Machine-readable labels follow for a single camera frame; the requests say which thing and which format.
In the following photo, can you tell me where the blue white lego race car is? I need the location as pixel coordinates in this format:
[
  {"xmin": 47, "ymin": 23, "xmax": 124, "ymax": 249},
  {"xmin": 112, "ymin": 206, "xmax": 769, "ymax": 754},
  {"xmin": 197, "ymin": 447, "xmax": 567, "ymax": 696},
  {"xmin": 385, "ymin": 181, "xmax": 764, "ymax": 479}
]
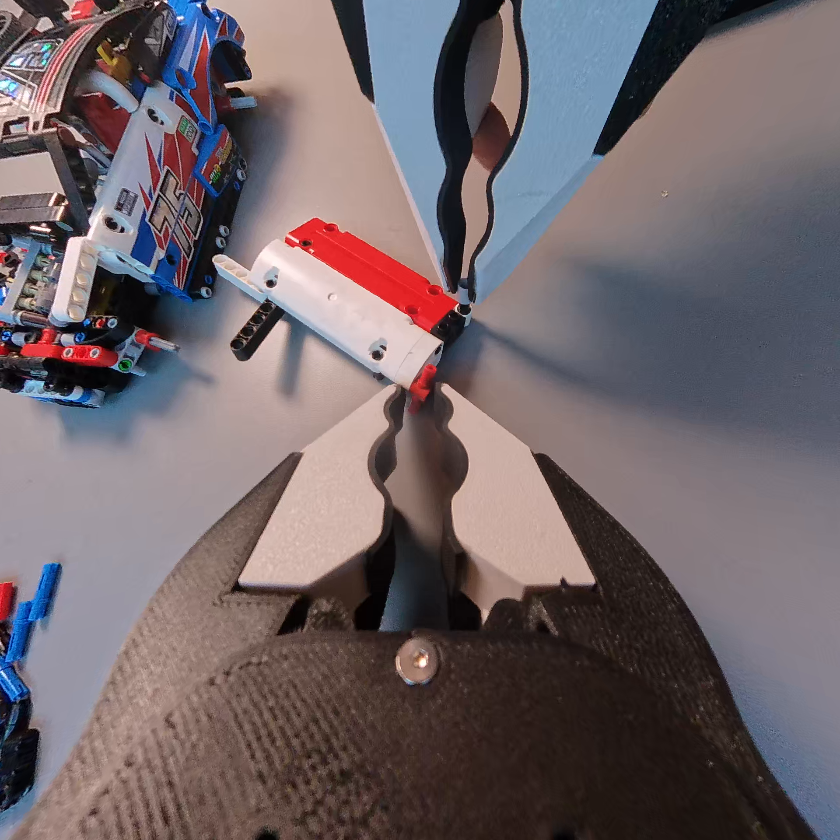
[{"xmin": 0, "ymin": 0, "xmax": 253, "ymax": 409}]

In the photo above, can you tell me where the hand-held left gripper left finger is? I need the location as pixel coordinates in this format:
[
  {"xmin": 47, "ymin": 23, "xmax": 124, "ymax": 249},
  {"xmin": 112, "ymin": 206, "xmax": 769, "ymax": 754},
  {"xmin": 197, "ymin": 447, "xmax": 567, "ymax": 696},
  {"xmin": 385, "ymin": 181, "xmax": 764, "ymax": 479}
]
[{"xmin": 238, "ymin": 384, "xmax": 403, "ymax": 631}]

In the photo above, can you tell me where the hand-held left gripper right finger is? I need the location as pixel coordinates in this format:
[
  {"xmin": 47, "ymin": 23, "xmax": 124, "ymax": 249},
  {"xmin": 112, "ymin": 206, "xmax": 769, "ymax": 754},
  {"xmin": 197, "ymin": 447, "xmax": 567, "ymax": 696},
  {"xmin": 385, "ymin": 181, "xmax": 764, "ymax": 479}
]
[{"xmin": 436, "ymin": 384, "xmax": 597, "ymax": 624}]

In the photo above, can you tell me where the person's right hand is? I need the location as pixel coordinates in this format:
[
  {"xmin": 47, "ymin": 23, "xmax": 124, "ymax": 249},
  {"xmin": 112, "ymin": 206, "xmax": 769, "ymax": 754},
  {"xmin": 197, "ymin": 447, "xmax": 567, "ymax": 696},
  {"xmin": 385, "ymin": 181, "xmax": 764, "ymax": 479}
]
[{"xmin": 471, "ymin": 101, "xmax": 514, "ymax": 173}]

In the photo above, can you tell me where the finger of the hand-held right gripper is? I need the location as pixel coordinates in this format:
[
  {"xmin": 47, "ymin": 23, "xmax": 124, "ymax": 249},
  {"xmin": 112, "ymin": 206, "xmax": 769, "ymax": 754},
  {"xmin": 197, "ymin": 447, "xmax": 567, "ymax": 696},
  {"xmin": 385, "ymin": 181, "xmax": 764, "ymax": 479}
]
[
  {"xmin": 469, "ymin": 0, "xmax": 660, "ymax": 306},
  {"xmin": 364, "ymin": 0, "xmax": 473, "ymax": 293}
]

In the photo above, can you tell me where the pile of blue black pins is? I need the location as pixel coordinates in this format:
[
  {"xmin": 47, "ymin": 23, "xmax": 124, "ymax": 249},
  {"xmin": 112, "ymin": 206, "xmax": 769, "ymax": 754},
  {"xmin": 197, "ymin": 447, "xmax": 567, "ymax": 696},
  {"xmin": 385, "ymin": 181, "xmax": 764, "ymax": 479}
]
[{"xmin": 0, "ymin": 561, "xmax": 63, "ymax": 815}]

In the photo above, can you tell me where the white and red lego assembly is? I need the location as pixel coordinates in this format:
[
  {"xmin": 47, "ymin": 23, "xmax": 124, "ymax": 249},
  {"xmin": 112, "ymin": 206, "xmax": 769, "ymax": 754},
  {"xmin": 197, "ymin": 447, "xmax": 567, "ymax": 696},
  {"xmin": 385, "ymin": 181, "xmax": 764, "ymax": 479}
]
[{"xmin": 213, "ymin": 218, "xmax": 475, "ymax": 385}]

